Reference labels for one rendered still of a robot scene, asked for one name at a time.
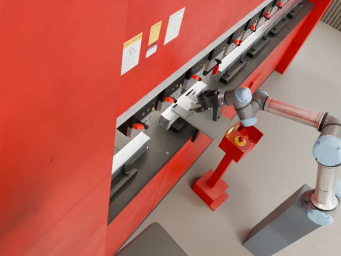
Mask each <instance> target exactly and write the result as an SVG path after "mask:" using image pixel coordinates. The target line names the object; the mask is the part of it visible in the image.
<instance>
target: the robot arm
mask: <svg viewBox="0 0 341 256"><path fill-rule="evenodd" d="M197 99H198V103H196V104H195V103H194V102H191V103H190V105H191V109H190V110H189V111H190V112H196V113H199V112H203V111H207V110H210V109H212V108H214V110H213V121H215V122H216V121H217V120H218V119H219V118H220V117H221V108H222V107H225V106H232V105H233V106H234V108H235V110H236V113H237V115H238V117H239V119H240V121H241V123H242V125H243V126H252V125H254V124H255V123H256V122H257V118H256V116H255V115H256V113H257V112H258V111H259V110H263V111H266V112H269V113H272V114H275V115H278V116H281V117H284V118H287V119H290V120H293V121H296V122H299V123H302V124H305V125H308V126H311V127H314V128H316V130H317V131H318V132H321V133H320V135H319V137H318V139H317V140H316V141H315V143H314V146H313V156H314V158H315V160H316V162H317V163H318V169H317V179H316V188H314V189H310V190H307V191H305V192H304V193H303V194H302V196H301V203H302V205H303V207H304V209H305V210H306V211H307V215H308V217H309V219H311V220H312V221H313V222H315V223H317V224H319V225H322V226H329V225H331V224H332V222H333V221H334V217H335V215H336V212H337V210H338V207H339V204H340V202H341V180H339V179H338V173H339V167H340V166H341V117H339V116H337V115H335V114H332V113H329V112H326V111H325V112H323V113H321V112H318V111H315V110H312V109H308V108H305V107H302V106H299V105H295V104H292V103H289V102H286V101H282V100H279V99H275V98H272V97H269V96H268V94H267V92H265V91H264V90H257V91H256V92H254V93H253V94H252V95H251V91H250V90H249V89H248V88H247V87H241V88H236V89H232V90H226V91H222V92H220V90H219V89H216V90H211V89H210V90H205V91H204V92H203V93H201V94H200V95H198V97H197Z"/></svg>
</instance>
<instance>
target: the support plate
mask: <svg viewBox="0 0 341 256"><path fill-rule="evenodd" d="M189 98H190V99H191V100H192V101H194V102H195V103H198V99H197V97H196V96H195V95H193V94H192V95H191V96H190V97H189ZM213 110H214V108H212V109H210V110H207V111H203V112H199V113H195V114H194V115H192V114H191V115H190V113H189V112H188V111H186V110H185V109H183V108H182V107H180V106H179V107H178V108H177V109H176V110H175V111H174V112H175V113H176V114H178V115H179V116H180V117H182V118H183V119H184V120H186V121H187V122H189V123H190V124H191V125H193V126H194V127H196V128H197V129H198V130H200V131H201V132H203V133H204V134H205V135H207V136H208V137H210V138H211V139H212V140H214V139H215V138H216V137H217V136H218V135H219V134H220V132H221V131H222V130H223V129H224V128H225V127H226V125H227V124H228V123H229V122H230V119H228V118H227V117H225V116H224V115H222V114H221V117H220V118H219V119H218V120H217V121H216V122H215V121H213ZM189 115H190V116H189ZM188 116H189V117H188ZM187 117H188V118H187ZM186 118H187V119H186Z"/></svg>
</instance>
